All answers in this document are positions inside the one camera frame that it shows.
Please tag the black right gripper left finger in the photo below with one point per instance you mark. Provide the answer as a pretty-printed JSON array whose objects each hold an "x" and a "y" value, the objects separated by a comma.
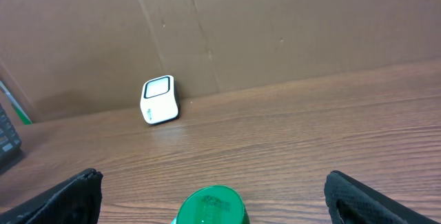
[{"x": 77, "y": 200}]

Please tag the grey plastic mesh basket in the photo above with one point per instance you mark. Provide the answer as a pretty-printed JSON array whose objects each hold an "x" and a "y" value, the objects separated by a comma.
[{"x": 10, "y": 145}]

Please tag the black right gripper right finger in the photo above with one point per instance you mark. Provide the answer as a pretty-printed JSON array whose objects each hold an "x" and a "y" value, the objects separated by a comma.
[{"x": 351, "y": 202}]

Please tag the white barcode scanner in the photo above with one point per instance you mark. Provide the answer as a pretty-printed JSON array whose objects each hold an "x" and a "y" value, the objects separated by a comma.
[{"x": 159, "y": 100}]

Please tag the green lid white jar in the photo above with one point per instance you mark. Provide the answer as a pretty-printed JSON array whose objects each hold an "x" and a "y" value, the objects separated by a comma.
[{"x": 215, "y": 204}]

